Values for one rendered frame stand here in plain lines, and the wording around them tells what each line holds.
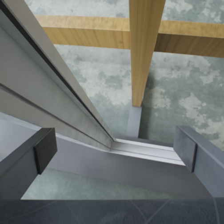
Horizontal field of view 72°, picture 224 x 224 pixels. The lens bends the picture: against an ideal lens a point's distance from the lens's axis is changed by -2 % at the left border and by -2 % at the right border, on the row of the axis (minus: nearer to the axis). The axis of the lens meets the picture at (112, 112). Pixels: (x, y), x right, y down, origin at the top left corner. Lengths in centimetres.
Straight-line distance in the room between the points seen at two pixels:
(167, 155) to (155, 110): 26
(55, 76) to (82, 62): 88
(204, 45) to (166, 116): 60
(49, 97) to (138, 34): 18
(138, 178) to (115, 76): 59
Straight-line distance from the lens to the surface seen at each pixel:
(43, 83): 19
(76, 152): 91
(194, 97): 100
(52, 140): 16
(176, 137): 17
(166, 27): 36
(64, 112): 24
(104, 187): 96
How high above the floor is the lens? 91
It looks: 78 degrees down
